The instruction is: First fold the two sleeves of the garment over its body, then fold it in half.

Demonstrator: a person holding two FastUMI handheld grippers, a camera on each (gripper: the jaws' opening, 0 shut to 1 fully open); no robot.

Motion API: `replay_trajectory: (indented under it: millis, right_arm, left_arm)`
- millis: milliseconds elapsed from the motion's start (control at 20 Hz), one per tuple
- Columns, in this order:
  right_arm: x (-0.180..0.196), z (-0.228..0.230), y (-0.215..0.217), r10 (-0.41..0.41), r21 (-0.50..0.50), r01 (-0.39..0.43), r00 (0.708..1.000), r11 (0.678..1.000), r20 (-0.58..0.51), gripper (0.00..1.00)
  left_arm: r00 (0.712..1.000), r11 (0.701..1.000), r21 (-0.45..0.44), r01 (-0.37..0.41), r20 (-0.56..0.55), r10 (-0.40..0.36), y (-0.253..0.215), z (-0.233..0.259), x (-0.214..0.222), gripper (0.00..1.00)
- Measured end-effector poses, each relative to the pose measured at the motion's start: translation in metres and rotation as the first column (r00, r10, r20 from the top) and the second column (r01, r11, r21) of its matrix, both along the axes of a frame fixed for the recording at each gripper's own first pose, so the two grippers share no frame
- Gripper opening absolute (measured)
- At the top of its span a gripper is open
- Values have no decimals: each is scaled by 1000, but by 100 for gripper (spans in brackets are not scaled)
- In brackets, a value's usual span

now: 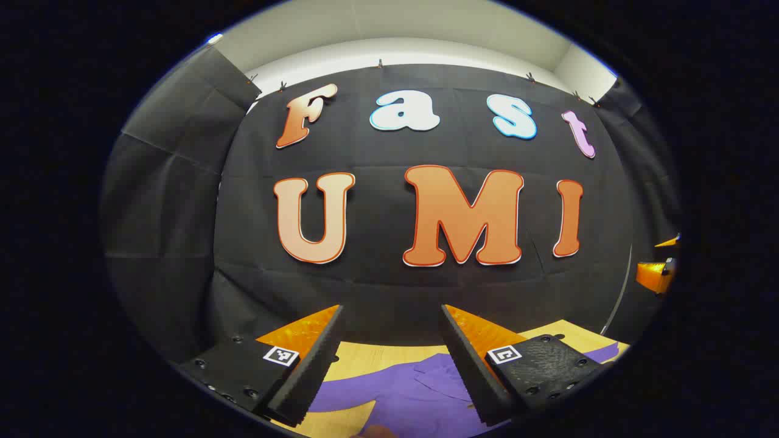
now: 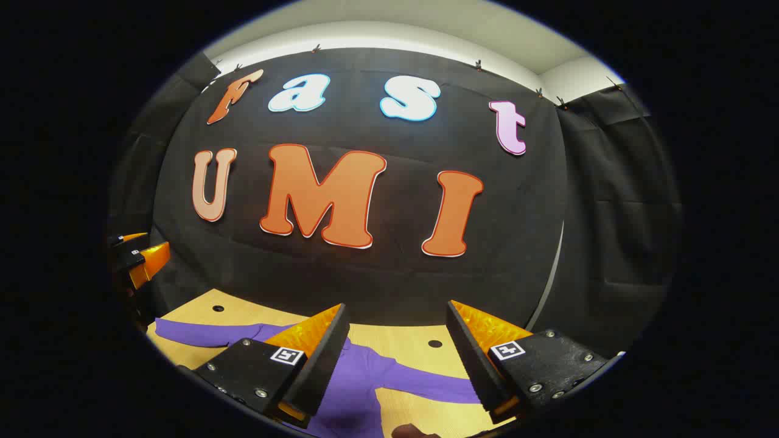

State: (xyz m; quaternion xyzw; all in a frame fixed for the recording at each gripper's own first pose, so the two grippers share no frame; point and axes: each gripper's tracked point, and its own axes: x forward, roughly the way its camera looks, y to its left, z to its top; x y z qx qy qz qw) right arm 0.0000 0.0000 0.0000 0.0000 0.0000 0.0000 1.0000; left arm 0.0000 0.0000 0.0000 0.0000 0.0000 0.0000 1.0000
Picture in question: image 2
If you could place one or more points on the black backdrop cloth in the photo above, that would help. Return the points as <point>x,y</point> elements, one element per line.
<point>395,274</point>

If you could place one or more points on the purple knit cardigan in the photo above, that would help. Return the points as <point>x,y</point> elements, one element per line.
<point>365,377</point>

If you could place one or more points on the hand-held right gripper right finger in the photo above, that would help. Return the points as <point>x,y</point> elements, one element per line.
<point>471,359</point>

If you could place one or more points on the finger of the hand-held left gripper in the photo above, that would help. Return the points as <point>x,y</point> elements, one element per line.
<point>152,258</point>
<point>131,238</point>

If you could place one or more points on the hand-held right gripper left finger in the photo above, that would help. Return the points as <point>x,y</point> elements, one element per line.
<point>322,365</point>

